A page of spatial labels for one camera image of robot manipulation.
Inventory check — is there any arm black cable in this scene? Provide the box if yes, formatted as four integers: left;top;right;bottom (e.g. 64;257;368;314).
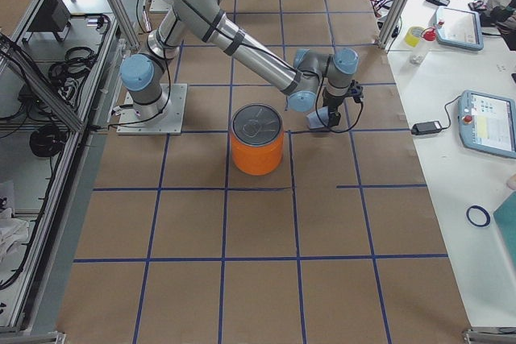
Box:
314;77;366;134

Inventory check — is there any orange can with grey lid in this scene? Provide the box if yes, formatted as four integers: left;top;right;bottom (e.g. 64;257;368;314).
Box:
231;103;284;176

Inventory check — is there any teach pendant near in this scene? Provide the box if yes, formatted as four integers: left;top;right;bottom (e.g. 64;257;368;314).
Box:
458;90;515;159

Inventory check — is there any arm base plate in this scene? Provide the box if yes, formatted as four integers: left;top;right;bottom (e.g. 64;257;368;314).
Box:
116;83;188;135

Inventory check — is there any black power adapter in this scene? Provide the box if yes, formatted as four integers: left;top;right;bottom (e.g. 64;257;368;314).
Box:
410;121;443;135

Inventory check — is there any teach pendant far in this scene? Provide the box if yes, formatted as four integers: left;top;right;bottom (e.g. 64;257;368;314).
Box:
434;6;484;51

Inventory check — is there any blue tape ring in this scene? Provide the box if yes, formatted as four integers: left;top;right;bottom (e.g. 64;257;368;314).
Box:
466;205;491;227

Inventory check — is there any yellow tape roll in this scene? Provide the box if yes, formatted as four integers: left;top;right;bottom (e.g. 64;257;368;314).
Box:
404;26;425;48

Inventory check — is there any teach pendant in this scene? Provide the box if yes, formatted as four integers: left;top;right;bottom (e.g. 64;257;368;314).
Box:
458;90;515;159
434;6;484;51

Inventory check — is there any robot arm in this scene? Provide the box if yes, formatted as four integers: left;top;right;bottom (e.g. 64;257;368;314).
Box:
120;0;363;128

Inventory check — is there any light blue plastic cup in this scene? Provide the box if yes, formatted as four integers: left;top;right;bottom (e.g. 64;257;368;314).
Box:
306;106;329;130

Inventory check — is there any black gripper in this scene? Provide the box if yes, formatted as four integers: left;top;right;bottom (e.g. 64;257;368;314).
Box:
323;92;345;126

